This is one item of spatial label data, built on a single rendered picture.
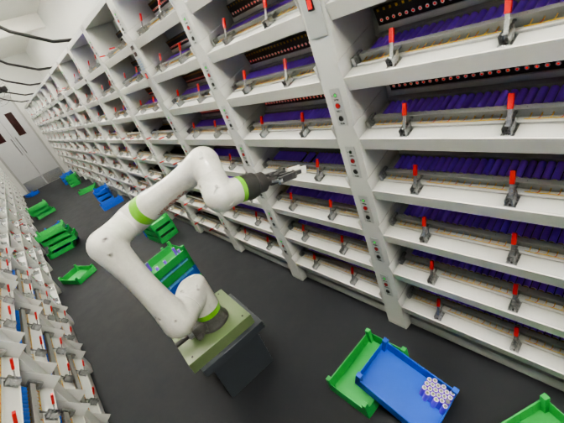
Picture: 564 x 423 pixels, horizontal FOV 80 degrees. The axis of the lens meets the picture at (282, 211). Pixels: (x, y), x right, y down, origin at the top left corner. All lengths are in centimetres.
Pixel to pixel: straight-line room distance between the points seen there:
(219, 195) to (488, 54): 78
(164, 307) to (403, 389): 95
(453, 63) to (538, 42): 16
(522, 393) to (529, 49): 114
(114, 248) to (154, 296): 23
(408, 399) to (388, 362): 14
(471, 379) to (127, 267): 134
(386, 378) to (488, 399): 35
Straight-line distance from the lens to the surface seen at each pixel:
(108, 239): 129
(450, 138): 100
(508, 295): 135
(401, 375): 153
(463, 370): 161
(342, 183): 134
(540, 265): 118
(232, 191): 110
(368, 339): 169
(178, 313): 139
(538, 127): 97
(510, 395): 157
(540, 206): 105
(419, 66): 97
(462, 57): 92
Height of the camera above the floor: 135
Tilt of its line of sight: 27 degrees down
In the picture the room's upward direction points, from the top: 22 degrees counter-clockwise
